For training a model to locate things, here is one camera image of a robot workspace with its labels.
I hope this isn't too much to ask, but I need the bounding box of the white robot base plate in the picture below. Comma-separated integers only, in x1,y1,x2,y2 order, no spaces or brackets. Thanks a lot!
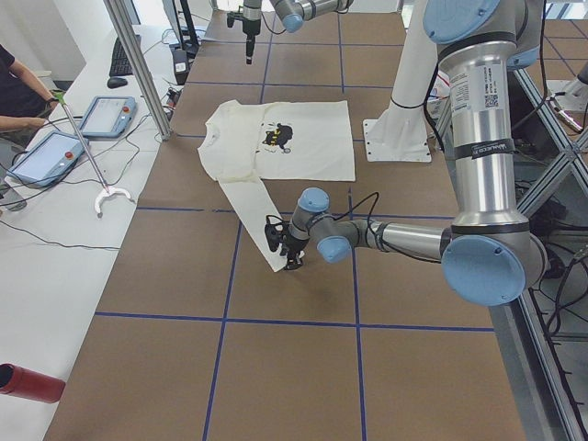
362,118,432,164

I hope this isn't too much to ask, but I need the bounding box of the cream long-sleeve cat shirt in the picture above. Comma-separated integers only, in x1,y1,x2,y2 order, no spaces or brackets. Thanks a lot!
198,100,356,272

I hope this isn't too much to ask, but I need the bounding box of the far blue teach pendant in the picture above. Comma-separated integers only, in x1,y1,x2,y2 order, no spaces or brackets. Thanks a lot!
79,96,137,139

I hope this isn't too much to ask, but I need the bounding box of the black power adapter box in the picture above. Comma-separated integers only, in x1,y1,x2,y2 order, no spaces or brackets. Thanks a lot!
172,48,190,85

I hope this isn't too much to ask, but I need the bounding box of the blue teach pendant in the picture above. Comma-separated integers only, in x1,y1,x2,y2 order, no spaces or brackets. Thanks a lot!
7,130,85,187
79,96,137,139

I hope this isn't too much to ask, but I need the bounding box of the seated person in black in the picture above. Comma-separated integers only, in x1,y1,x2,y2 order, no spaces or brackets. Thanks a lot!
1,46,59,147

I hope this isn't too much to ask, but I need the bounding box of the near blue teach pendant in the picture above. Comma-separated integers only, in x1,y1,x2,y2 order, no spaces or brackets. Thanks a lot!
7,130,85,187

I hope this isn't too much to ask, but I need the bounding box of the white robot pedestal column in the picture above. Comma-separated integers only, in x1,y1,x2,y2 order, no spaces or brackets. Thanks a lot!
390,1,437,110

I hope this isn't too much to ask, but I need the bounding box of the grey aluminium frame post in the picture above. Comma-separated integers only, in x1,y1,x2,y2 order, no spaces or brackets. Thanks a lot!
103,0,172,141

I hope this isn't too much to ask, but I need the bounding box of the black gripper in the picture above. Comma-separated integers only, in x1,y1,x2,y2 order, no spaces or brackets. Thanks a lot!
243,0,262,64
280,234,304,271

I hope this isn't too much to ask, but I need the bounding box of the grabber reacher stick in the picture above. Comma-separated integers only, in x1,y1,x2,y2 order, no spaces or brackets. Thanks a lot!
52,92,135,219

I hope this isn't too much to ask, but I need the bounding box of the black computer mouse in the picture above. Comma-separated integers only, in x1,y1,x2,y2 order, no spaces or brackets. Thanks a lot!
107,76,128,89

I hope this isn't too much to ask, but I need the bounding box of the black keyboard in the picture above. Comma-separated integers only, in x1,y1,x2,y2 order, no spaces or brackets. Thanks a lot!
109,38,133,77

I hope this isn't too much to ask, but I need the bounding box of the aluminium truss frame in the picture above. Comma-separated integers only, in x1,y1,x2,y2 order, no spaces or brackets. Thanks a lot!
490,71,587,440

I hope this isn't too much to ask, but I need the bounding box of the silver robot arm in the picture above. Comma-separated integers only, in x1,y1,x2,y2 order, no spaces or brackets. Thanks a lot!
238,0,354,64
266,1,547,306

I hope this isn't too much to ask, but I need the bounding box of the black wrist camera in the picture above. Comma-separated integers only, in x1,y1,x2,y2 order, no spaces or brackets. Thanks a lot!
264,215,283,253
226,6,243,28

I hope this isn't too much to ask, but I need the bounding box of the red cylinder bottle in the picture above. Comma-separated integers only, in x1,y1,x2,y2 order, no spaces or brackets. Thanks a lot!
1,363,65,403

